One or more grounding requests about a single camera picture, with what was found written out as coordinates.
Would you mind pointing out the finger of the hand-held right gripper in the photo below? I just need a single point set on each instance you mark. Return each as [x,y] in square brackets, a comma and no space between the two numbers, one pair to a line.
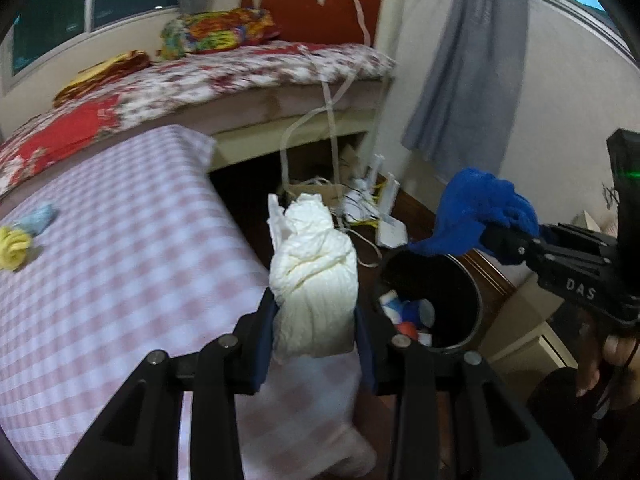
[510,247]

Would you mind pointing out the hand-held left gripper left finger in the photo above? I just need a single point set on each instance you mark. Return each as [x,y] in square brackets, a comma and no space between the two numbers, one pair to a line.
[262,345]

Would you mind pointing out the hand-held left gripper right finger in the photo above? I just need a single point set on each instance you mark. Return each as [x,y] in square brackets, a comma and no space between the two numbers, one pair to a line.
[365,360]

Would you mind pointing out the black trash bin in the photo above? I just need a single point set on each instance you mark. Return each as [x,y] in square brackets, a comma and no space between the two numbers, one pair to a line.
[465,285]

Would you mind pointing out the dark blue cloth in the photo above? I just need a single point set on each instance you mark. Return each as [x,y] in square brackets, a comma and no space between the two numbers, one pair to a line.
[475,200]

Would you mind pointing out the white diaper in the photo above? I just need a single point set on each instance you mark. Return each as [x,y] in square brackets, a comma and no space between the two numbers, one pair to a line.
[310,285]

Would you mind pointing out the person's right hand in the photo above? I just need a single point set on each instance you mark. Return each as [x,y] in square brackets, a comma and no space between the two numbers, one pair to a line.
[587,370]

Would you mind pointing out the beige box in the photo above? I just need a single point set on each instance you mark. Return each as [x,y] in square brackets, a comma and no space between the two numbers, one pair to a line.
[520,320]

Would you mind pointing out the white router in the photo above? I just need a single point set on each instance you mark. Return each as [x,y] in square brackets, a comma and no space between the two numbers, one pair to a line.
[385,195]

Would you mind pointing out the brown cardboard box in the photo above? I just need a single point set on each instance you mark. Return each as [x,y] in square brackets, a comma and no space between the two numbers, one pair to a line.
[325,192]

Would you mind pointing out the long grey curtain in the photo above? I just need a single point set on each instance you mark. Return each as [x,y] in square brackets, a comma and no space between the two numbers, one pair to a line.
[470,60]

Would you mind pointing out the light blue cloth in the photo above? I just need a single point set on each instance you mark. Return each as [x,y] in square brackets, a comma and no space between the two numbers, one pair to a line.
[37,217]

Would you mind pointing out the bed with floral cover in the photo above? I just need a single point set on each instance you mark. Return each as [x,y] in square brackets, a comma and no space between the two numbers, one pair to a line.
[200,75]

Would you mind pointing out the yellow folded cloth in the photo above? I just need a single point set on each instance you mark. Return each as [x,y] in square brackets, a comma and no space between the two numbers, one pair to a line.
[100,72]

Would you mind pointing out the colourful patterned pillow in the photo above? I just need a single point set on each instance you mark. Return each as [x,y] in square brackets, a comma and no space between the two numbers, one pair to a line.
[220,30]

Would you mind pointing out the red scalloped headboard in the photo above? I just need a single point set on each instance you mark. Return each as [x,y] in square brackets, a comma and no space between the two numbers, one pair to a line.
[300,0]

